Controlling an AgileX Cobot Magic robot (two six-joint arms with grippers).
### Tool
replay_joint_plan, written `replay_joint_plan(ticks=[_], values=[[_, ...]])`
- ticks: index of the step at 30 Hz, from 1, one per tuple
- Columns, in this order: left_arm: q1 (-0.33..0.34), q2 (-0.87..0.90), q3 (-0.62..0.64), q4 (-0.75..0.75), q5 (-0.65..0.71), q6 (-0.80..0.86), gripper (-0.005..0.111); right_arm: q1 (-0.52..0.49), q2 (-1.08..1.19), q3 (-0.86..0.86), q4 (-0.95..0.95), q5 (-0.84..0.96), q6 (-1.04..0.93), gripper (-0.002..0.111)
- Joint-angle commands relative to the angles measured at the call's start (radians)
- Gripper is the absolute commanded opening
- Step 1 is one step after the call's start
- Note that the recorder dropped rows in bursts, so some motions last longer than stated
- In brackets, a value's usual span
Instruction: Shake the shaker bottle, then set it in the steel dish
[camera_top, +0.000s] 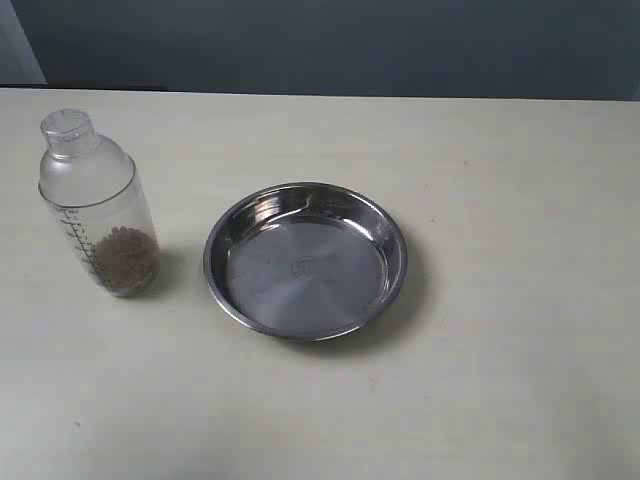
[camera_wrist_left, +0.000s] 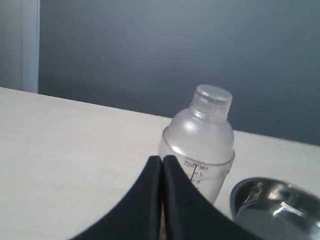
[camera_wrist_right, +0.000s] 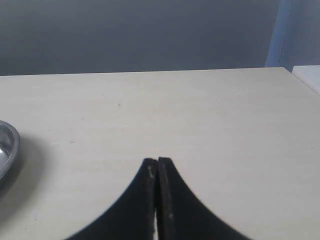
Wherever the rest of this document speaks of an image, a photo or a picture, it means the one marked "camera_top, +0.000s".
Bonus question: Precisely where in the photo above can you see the clear plastic shaker bottle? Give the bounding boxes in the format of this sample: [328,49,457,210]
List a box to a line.
[38,109,160,297]

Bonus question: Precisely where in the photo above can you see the round stainless steel plate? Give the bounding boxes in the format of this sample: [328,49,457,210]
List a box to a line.
[203,182,408,342]

